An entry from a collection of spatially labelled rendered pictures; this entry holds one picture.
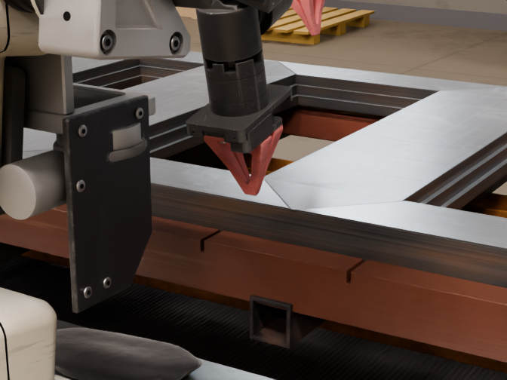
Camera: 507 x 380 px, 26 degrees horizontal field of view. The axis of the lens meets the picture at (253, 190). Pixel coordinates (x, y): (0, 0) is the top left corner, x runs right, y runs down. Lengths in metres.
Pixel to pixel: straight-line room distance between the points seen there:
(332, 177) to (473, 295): 0.30
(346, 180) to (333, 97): 0.59
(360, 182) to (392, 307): 0.22
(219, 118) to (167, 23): 0.31
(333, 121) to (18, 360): 1.11
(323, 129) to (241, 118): 0.88
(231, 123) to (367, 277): 0.22
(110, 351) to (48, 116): 0.42
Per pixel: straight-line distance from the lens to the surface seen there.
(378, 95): 1.84
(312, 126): 1.92
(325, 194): 1.25
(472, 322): 1.10
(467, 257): 1.12
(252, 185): 1.10
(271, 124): 1.06
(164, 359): 1.22
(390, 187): 1.28
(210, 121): 1.04
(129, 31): 0.71
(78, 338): 1.28
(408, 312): 1.12
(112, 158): 0.89
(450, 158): 1.41
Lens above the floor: 1.24
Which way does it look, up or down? 17 degrees down
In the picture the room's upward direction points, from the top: straight up
